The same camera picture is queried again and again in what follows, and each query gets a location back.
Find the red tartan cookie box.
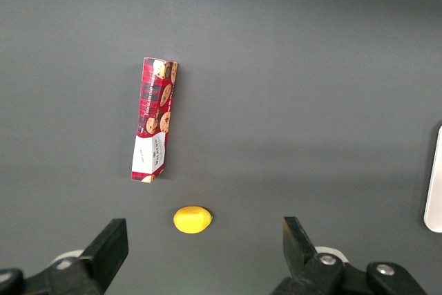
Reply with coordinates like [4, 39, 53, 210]
[131, 56, 179, 184]

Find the yellow lemon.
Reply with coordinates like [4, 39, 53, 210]
[173, 205, 214, 235]

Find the dark grey table mat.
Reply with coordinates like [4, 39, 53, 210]
[0, 0, 442, 295]

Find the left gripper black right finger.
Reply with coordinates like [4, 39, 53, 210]
[271, 216, 430, 295]

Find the white rectangular tray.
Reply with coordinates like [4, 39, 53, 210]
[423, 121, 442, 234]

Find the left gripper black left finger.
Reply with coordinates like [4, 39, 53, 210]
[0, 218, 130, 295]

